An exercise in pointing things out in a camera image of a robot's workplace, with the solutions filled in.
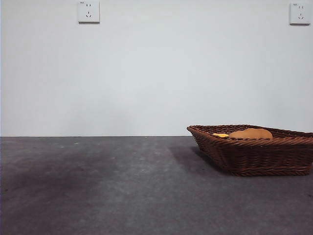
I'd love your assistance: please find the white wall socket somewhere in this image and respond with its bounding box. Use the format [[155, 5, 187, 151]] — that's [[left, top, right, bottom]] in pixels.
[[290, 2, 312, 25], [78, 0, 101, 24]]

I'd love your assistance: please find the brown potato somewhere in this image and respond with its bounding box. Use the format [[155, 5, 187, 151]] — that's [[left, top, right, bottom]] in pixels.
[[228, 128, 273, 140]]

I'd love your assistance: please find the brown woven wicker basket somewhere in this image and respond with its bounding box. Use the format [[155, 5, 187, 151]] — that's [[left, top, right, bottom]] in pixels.
[[187, 124, 313, 177]]

